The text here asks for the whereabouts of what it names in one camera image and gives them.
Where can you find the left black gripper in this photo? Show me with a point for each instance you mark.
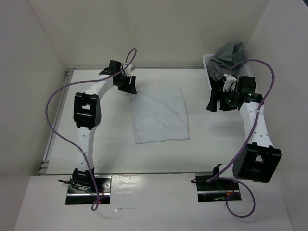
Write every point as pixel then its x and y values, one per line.
pixel 127 88

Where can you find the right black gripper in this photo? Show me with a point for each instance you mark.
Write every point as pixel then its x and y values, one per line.
pixel 215 97

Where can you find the white skirt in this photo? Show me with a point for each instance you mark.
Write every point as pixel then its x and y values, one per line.
pixel 159 115

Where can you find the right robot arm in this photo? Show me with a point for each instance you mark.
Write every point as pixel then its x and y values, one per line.
pixel 257 159

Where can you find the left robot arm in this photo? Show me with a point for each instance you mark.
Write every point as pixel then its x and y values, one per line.
pixel 87 115

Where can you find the black skirt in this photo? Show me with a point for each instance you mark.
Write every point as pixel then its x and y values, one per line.
pixel 216 85

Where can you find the grey skirt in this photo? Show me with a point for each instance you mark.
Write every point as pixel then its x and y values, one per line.
pixel 224 59

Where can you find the white plastic laundry basket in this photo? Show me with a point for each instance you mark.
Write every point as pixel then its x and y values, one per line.
pixel 244 70

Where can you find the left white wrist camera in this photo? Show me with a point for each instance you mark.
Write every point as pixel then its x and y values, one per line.
pixel 129 69

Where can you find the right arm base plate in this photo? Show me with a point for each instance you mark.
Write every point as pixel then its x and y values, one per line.
pixel 215 191

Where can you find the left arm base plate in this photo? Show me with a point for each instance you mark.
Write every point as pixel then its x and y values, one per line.
pixel 78 194

